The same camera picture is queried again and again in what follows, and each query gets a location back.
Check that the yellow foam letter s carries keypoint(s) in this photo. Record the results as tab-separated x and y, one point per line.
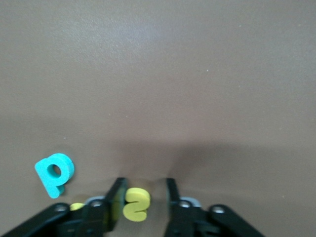
135	195

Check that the yellow foam letter u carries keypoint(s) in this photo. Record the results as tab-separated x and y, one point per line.
76	206

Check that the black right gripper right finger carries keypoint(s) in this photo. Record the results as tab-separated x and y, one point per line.
182	217

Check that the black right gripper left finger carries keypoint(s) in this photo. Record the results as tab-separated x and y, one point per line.
98	217

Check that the teal foam letter p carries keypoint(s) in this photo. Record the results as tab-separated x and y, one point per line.
49	182

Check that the brown table cover sheet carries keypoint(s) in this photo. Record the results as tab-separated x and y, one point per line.
172	74

